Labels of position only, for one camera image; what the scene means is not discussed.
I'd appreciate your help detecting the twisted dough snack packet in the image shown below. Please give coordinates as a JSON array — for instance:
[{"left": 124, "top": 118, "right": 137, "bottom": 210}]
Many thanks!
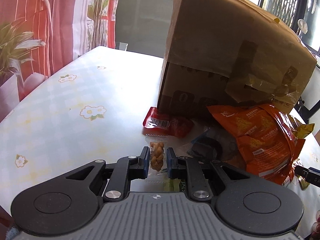
[{"left": 145, "top": 134, "right": 168, "bottom": 181}]

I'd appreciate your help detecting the dark cookie clear packet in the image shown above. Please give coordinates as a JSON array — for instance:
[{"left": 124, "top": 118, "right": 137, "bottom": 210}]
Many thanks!
[{"left": 177, "top": 127, "right": 239, "bottom": 161}]

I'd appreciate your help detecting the yellow snack bag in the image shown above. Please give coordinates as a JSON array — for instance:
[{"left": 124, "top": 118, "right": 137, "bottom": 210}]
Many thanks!
[{"left": 289, "top": 115, "right": 315, "bottom": 191}]

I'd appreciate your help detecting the orange chip bag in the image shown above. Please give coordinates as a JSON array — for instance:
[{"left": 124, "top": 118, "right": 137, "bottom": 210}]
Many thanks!
[{"left": 207, "top": 103, "right": 305, "bottom": 185}]

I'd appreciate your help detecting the red snack packet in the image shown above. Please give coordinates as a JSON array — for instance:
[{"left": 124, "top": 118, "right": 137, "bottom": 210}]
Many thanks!
[{"left": 143, "top": 107, "right": 194, "bottom": 138}]

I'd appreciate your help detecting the person right hand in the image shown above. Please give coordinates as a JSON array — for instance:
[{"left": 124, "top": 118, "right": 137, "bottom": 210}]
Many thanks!
[{"left": 310, "top": 210, "right": 320, "bottom": 240}]

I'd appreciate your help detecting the black exercise bike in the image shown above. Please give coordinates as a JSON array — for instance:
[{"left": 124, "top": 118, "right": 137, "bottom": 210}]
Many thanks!
[{"left": 293, "top": 62, "right": 320, "bottom": 124}]

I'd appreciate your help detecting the brown cardboard box with liner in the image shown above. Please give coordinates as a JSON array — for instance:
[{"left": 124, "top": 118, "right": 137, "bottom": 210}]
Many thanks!
[{"left": 157, "top": 0, "right": 317, "bottom": 117}]

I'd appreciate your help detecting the white trash bin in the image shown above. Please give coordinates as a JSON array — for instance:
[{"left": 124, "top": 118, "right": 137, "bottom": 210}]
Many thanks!
[{"left": 115, "top": 42, "right": 128, "bottom": 51}]

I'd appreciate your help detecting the red printed curtain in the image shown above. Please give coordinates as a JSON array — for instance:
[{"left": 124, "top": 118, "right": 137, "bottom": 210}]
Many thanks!
[{"left": 0, "top": 0, "right": 121, "bottom": 123}]

